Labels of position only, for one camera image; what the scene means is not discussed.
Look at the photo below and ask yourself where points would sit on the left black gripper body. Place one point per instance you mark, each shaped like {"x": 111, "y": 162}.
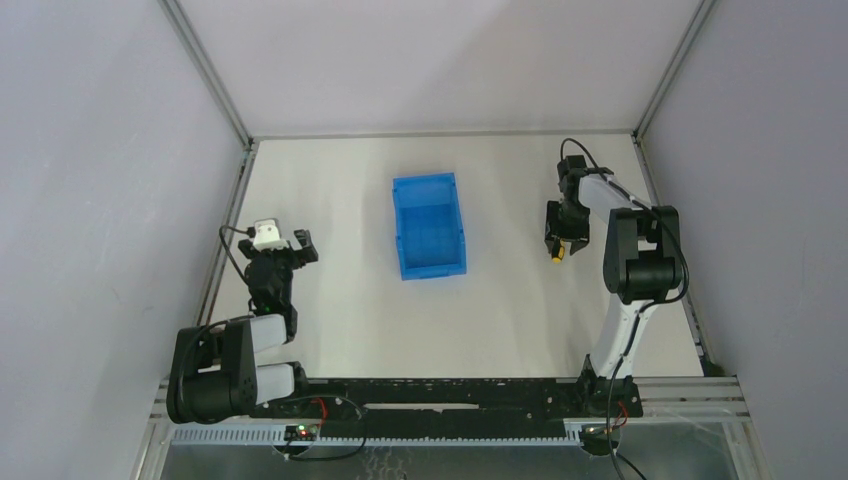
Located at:
{"x": 275, "y": 254}

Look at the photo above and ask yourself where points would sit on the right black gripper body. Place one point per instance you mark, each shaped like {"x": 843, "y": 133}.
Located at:
{"x": 567, "y": 230}

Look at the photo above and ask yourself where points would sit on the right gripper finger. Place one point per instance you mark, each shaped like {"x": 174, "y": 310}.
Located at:
{"x": 576, "y": 245}
{"x": 551, "y": 226}

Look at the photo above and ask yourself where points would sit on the black yellow screwdriver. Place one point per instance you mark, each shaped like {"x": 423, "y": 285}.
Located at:
{"x": 558, "y": 251}

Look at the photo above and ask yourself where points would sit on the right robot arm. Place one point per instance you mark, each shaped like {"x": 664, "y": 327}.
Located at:
{"x": 641, "y": 266}

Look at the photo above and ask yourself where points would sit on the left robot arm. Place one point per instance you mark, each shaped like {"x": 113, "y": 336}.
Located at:
{"x": 215, "y": 374}

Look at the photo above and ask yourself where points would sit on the blue plastic bin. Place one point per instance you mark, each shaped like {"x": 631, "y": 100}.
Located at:
{"x": 430, "y": 236}

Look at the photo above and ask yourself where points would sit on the left circuit board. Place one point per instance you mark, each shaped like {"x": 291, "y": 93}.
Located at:
{"x": 301, "y": 433}

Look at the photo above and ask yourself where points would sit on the circuit board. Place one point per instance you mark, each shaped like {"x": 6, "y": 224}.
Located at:
{"x": 597, "y": 442}
{"x": 301, "y": 433}

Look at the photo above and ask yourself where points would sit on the right circuit board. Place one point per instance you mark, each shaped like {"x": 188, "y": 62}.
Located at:
{"x": 597, "y": 442}

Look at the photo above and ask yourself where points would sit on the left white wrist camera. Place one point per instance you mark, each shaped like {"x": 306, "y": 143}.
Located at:
{"x": 268, "y": 236}

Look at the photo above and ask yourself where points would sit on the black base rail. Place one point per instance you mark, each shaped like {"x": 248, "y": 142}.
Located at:
{"x": 476, "y": 407}

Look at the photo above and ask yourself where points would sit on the aluminium frame profile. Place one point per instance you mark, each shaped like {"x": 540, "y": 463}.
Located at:
{"x": 188, "y": 36}

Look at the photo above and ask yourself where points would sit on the white cable duct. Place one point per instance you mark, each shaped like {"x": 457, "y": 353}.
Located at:
{"x": 279, "y": 435}

